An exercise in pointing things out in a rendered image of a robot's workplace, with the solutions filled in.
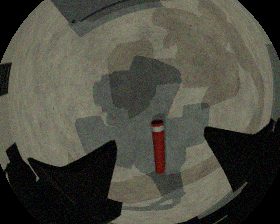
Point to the red peg with white band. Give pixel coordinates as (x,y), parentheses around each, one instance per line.
(157,128)

